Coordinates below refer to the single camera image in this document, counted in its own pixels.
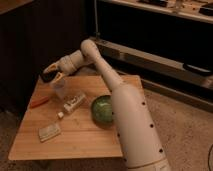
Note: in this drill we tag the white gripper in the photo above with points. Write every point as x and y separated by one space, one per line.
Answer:
66 64

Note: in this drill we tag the black eraser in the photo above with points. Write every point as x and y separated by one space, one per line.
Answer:
47 77

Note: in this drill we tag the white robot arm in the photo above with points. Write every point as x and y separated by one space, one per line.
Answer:
140 144

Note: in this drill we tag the translucent plastic cup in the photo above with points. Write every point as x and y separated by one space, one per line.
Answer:
59 88

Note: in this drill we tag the green ceramic bowl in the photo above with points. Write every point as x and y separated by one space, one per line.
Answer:
101 110

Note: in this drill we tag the orange marker pen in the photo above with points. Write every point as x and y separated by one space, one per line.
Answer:
39 102

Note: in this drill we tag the white plastic bottle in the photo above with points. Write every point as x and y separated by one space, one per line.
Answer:
72 104

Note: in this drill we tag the wooden table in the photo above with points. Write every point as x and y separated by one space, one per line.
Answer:
80 137

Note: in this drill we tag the grey metal shelf beam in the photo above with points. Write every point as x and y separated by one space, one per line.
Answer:
153 63

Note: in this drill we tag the silver foil snack packet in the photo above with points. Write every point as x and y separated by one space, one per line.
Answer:
49 132

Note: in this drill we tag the upper shelf board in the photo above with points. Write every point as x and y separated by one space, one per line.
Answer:
188 9

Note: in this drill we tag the metal shelf upright post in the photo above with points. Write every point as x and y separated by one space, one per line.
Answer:
97 33

